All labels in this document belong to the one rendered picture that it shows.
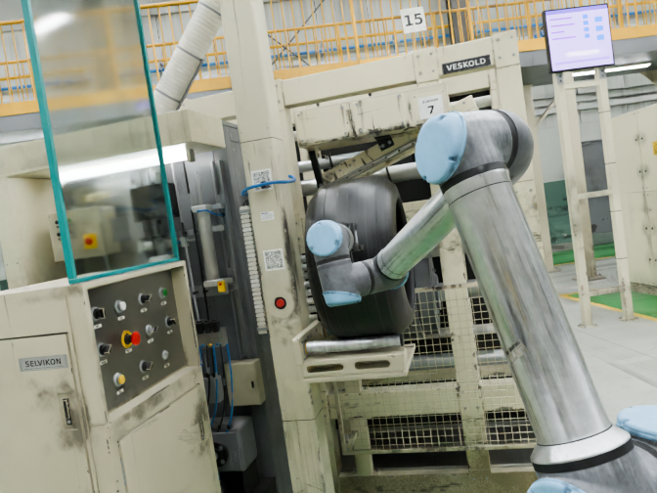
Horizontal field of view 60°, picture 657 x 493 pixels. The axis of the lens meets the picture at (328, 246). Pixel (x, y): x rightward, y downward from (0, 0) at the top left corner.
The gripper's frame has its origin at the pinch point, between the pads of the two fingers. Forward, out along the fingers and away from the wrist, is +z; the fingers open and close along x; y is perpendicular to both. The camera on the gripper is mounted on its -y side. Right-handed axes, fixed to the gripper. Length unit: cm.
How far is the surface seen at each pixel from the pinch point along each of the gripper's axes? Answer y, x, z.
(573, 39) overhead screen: 182, -145, 363
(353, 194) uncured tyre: 19.0, 0.1, 10.5
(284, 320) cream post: -20.8, 33.9, 24.7
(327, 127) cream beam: 52, 14, 42
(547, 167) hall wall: 172, -199, 1023
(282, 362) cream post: -36, 37, 27
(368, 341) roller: -30.4, 2.5, 18.3
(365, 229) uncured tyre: 6.3, -3.7, 3.0
